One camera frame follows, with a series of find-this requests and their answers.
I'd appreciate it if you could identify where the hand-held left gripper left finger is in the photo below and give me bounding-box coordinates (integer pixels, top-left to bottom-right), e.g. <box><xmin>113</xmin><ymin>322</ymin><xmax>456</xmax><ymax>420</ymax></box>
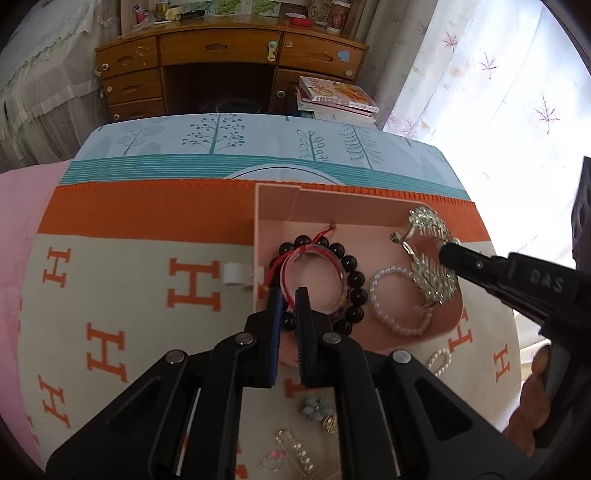
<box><xmin>45</xmin><ymin>287</ymin><xmax>284</xmax><ymax>480</ymax></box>

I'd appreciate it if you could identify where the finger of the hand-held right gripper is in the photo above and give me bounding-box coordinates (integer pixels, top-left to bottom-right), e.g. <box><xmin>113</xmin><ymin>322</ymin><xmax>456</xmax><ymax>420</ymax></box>
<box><xmin>438</xmin><ymin>242</ymin><xmax>520</xmax><ymax>306</ymax></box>

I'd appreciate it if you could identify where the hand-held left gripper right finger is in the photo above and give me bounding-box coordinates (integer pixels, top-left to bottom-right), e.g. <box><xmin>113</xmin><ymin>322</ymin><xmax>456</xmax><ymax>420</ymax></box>
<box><xmin>295</xmin><ymin>287</ymin><xmax>532</xmax><ymax>480</ymax></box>

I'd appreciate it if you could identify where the rhinestone hair claw clip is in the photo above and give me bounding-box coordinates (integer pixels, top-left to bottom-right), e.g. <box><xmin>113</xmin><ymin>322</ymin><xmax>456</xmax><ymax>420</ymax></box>
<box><xmin>390</xmin><ymin>207</ymin><xmax>461</xmax><ymax>306</ymax></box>

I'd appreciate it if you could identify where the black bead bracelet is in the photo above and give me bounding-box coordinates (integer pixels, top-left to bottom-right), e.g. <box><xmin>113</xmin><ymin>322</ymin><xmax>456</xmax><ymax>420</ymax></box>
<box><xmin>277</xmin><ymin>234</ymin><xmax>369</xmax><ymax>337</ymax></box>

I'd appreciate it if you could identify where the red string bracelet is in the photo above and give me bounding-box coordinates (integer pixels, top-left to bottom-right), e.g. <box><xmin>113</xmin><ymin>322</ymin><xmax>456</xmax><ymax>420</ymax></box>
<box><xmin>261</xmin><ymin>222</ymin><xmax>352</xmax><ymax>315</ymax></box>

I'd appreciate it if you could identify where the blue flower hair clip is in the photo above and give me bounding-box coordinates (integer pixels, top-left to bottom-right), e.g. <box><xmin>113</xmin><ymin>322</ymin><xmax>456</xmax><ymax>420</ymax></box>
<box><xmin>300</xmin><ymin>396</ymin><xmax>329</xmax><ymax>421</ymax></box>

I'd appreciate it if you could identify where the pink jewelry box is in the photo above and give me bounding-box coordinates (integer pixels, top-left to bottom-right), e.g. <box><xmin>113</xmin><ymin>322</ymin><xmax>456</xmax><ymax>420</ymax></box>
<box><xmin>253</xmin><ymin>183</ymin><xmax>467</xmax><ymax>367</ymax></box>

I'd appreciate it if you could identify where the person's right hand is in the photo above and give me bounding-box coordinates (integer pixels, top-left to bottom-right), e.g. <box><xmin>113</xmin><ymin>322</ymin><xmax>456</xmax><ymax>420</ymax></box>
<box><xmin>502</xmin><ymin>345</ymin><xmax>551</xmax><ymax>459</ymax></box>

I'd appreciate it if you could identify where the clear rhinestone hair clip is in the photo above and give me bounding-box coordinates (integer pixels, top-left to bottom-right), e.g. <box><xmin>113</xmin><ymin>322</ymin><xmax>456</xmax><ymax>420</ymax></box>
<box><xmin>273</xmin><ymin>429</ymin><xmax>317</xmax><ymax>476</ymax></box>

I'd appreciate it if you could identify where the cream and orange printed blanket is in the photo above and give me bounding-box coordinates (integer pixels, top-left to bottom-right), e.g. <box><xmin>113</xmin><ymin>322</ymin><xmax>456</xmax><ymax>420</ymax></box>
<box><xmin>18</xmin><ymin>179</ymin><xmax>525</xmax><ymax>480</ymax></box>

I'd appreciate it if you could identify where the white leaf-print curtain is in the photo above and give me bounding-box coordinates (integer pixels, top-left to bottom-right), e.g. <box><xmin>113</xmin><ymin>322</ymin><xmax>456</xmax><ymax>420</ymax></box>
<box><xmin>355</xmin><ymin>0</ymin><xmax>591</xmax><ymax>361</ymax></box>

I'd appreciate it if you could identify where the light blue tree-print sheet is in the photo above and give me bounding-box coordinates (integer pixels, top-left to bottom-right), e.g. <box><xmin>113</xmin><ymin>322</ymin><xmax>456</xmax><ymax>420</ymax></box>
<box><xmin>62</xmin><ymin>113</ymin><xmax>467</xmax><ymax>195</ymax></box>

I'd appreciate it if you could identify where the stack of books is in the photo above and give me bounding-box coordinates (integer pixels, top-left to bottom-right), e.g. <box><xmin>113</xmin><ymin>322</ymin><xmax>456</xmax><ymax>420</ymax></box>
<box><xmin>295</xmin><ymin>76</ymin><xmax>382</xmax><ymax>127</ymax></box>

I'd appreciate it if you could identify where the pink blanket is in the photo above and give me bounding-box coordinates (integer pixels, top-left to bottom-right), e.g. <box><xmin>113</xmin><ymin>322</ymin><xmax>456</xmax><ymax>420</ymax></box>
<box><xmin>0</xmin><ymin>161</ymin><xmax>70</xmax><ymax>462</ymax></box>

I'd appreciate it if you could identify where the patterned paper cup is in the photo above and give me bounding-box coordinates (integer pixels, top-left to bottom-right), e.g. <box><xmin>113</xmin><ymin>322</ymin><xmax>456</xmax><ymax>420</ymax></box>
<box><xmin>329</xmin><ymin>0</ymin><xmax>352</xmax><ymax>34</ymax></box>

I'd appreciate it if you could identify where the wooden desk with drawers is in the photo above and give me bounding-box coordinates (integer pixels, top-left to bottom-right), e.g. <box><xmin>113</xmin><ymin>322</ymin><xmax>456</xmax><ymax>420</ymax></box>
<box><xmin>95</xmin><ymin>14</ymin><xmax>370</xmax><ymax>123</ymax></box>

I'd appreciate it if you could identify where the row of green leaf cards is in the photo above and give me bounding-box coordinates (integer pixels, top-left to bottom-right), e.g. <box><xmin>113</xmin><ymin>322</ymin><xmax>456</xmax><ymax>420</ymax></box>
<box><xmin>171</xmin><ymin>0</ymin><xmax>283</xmax><ymax>19</ymax></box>

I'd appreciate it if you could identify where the white lace cover cloth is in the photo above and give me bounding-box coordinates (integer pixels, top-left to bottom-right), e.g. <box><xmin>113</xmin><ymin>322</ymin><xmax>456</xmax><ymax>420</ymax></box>
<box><xmin>0</xmin><ymin>0</ymin><xmax>123</xmax><ymax>162</ymax></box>

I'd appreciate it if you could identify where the large pearl bracelet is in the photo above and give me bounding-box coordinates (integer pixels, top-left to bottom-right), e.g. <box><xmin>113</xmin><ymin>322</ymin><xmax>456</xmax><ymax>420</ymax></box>
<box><xmin>369</xmin><ymin>265</ymin><xmax>435</xmax><ymax>337</ymax></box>

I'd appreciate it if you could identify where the small pearl bracelet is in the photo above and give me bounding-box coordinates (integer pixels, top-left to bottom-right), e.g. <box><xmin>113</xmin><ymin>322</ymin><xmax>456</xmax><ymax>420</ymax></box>
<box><xmin>425</xmin><ymin>347</ymin><xmax>452</xmax><ymax>377</ymax></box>

